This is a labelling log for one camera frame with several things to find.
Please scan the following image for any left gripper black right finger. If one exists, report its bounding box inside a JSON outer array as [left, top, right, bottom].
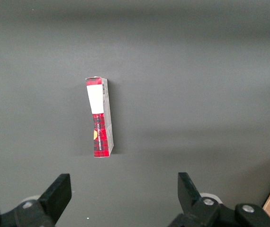
[[167, 172, 270, 227]]

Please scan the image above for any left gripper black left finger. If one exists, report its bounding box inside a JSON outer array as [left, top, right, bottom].
[[0, 173, 72, 227]]

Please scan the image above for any red and grey carton box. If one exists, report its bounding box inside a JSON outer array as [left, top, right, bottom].
[[85, 76, 114, 158]]

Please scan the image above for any dark grey table mat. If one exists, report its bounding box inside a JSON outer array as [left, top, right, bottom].
[[0, 0, 270, 227]]

